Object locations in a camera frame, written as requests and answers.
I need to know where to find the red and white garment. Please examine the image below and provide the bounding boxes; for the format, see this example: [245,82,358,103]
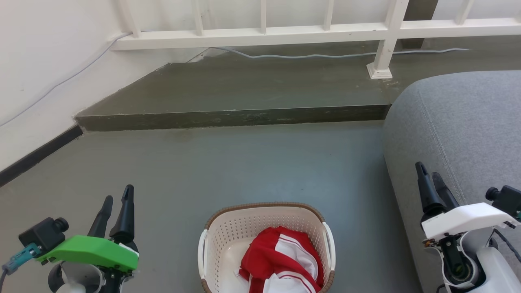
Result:
[238,226,326,293]

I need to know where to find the cream perforated laundry basket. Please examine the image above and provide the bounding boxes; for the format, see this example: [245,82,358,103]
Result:
[198,202,337,293]

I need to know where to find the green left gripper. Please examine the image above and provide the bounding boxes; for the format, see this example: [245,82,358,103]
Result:
[37,185,140,293]

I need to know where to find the black baseboard strip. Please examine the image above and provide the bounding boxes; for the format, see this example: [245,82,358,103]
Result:
[0,124,84,188]

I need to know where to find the white wooden railing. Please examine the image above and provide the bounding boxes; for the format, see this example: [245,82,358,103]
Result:
[110,0,521,80]

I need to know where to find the thin grey cable on wall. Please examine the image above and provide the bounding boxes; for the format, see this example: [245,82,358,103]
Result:
[0,31,133,128]

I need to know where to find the raised concrete step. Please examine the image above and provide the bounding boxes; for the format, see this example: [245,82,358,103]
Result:
[74,36,521,132]

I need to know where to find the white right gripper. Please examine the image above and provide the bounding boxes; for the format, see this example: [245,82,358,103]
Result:
[415,162,519,241]

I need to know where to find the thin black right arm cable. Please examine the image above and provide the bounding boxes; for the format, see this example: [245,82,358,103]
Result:
[492,229,521,263]

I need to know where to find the grey cable on floor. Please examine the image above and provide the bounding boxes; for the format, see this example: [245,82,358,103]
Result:
[211,46,471,60]

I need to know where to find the teal cable connector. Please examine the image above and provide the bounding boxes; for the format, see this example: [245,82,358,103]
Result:
[2,243,42,274]

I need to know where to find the grey fabric sofa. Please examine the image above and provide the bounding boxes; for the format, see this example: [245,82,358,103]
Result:
[383,70,521,293]

